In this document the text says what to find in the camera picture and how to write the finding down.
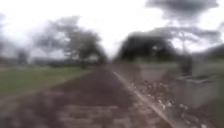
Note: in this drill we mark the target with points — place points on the dark brick path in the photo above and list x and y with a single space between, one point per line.
96 93

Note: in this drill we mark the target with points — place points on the grass field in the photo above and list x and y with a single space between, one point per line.
30 78

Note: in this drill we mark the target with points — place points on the dark bushy tree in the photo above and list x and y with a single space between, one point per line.
146 47

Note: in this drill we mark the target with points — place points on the broad tree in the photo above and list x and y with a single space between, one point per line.
82 43

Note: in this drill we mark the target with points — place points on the leaf-littered ground strip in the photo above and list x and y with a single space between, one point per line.
156 92

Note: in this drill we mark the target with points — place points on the grey concrete wall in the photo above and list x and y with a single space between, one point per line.
195 90

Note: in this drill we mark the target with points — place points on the pale kerb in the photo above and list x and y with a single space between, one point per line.
140 97

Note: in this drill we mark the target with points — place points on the thin-trunked tree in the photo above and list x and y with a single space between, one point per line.
183 42

